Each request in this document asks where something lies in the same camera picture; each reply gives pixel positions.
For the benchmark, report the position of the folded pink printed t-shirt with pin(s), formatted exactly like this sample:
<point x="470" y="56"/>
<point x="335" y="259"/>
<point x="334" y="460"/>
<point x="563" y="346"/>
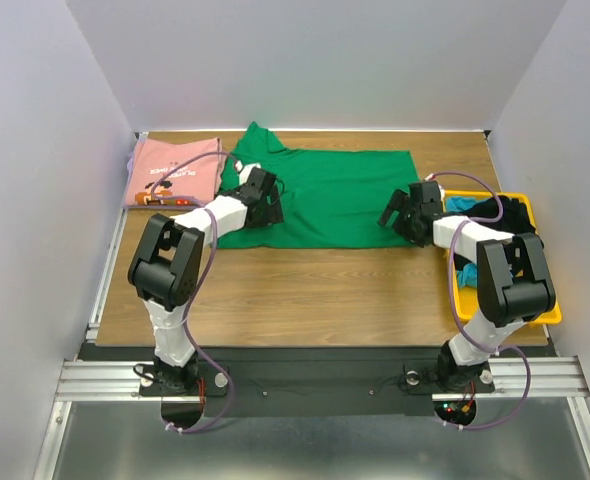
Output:
<point x="175" y="174"/>

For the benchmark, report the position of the black garment in bin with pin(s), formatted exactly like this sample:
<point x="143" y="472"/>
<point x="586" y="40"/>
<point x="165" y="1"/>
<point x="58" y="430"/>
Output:
<point x="515" y="218"/>

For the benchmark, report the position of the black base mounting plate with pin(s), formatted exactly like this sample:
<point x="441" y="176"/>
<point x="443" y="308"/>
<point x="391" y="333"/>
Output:
<point x="290" y="381"/>

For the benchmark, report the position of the folded lavender t-shirt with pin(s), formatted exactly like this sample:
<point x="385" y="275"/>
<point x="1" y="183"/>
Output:
<point x="130" y="162"/>

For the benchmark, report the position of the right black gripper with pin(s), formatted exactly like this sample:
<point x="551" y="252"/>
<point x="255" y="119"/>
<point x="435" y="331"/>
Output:
<point x="403" y="211"/>

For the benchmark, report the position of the teal garment in bin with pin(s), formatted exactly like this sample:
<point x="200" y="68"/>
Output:
<point x="466" y="272"/>

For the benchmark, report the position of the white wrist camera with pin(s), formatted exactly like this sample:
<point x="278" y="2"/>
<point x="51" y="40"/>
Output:
<point x="432" y="178"/>
<point x="244" y="170"/>

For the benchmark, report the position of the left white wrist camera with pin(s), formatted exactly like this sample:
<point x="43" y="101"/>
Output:
<point x="244" y="170"/>

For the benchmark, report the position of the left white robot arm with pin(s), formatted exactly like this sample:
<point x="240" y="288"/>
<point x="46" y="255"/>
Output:
<point x="172" y="259"/>

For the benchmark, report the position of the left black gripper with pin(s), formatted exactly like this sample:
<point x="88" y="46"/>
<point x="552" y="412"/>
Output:
<point x="272" y="213"/>

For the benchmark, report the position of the aluminium frame rail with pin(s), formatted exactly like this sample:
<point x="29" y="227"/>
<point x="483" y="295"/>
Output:
<point x="74" y="275"/>

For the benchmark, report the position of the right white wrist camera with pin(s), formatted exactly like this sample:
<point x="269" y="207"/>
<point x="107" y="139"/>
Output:
<point x="432" y="178"/>

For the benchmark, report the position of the green t-shirt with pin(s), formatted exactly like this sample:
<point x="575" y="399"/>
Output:
<point x="330" y="199"/>

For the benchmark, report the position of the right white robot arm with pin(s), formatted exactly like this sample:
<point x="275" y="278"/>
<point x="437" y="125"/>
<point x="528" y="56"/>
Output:
<point x="514" y="285"/>

